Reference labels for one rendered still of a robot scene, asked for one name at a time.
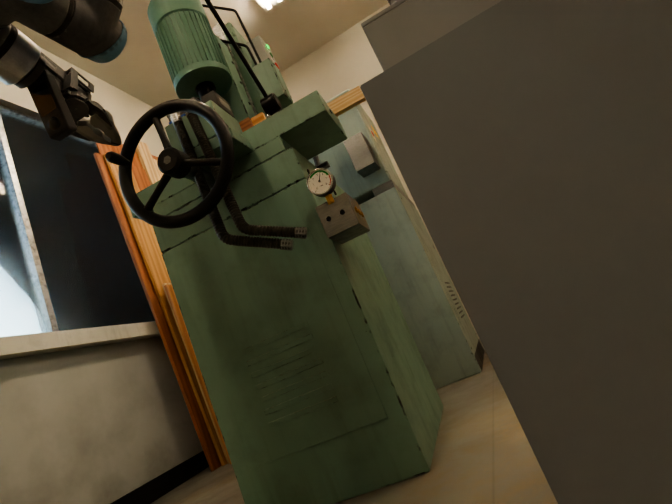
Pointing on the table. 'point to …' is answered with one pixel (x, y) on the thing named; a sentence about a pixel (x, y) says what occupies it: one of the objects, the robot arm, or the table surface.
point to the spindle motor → (188, 46)
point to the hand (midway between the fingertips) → (115, 143)
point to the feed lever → (249, 69)
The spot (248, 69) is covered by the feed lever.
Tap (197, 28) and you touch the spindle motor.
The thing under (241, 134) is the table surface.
